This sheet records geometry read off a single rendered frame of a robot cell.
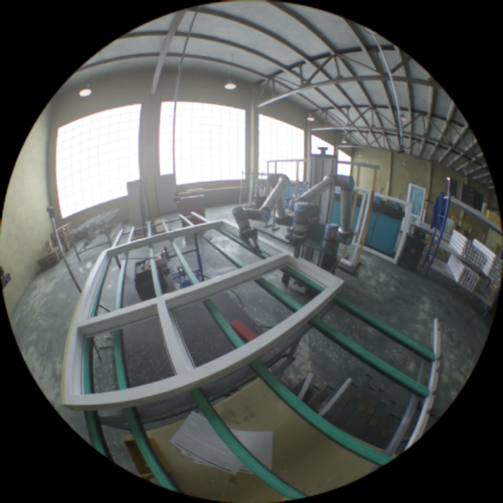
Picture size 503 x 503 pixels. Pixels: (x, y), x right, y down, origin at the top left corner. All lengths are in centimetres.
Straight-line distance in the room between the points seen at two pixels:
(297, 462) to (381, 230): 436
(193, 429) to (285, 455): 38
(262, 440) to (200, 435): 25
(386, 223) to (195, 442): 458
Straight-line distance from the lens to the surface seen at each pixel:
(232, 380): 63
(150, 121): 863
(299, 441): 82
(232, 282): 86
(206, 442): 82
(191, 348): 99
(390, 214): 431
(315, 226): 197
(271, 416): 80
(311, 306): 71
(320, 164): 200
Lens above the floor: 143
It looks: 27 degrees down
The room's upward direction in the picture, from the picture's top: straight up
